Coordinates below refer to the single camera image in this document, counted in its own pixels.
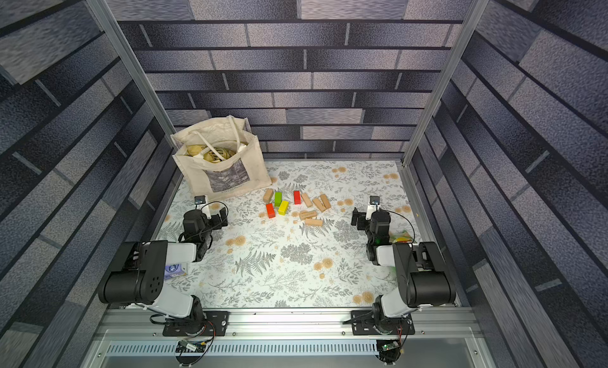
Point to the lowest natural wooden block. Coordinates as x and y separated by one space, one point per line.
314 222

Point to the aluminium front rail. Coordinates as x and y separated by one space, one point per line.
293 324

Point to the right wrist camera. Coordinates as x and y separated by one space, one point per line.
374 202

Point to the circuit board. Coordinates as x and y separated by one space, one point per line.
188 346
389 351

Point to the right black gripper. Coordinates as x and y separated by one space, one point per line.
360 218

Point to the aluminium frame post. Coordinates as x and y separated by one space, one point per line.
469 25
109 24

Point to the left aluminium frame post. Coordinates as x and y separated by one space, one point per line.
109 24

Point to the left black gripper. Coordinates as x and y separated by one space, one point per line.
218 224

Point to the yellow items inside bag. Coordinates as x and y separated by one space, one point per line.
208 154

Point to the rightmost natural wooden block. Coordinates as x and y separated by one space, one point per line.
325 201

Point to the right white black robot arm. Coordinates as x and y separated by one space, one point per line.
421 270

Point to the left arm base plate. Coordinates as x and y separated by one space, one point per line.
210 323

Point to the purple white small box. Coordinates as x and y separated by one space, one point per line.
174 271

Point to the left circuit board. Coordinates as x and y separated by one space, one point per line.
188 346

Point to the green chips bag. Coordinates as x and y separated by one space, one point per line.
403 237

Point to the natural block numbered 49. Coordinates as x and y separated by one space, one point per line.
319 205

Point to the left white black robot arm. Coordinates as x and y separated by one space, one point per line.
136 274

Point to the green wooden block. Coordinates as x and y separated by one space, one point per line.
278 199

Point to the right circuit board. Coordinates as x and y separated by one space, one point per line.
389 351

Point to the natural block with engraved numbers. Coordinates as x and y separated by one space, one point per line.
307 215

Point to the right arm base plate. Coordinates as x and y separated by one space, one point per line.
363 324

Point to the yellow wooden block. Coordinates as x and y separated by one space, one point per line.
283 208

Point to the natural block beside red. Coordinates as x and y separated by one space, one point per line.
306 200

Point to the right aluminium frame post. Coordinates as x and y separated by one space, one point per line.
469 25

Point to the beige canvas tote bag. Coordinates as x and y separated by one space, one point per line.
243 173

